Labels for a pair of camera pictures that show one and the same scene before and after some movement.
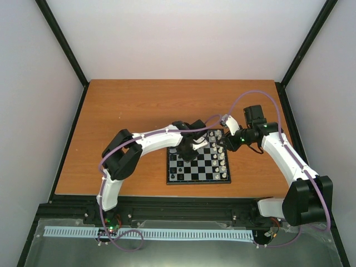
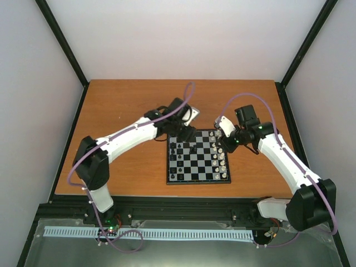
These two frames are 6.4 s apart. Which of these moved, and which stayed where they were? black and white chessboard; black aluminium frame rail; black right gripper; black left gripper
Moved: black left gripper
Stayed: black aluminium frame rail; black and white chessboard; black right gripper
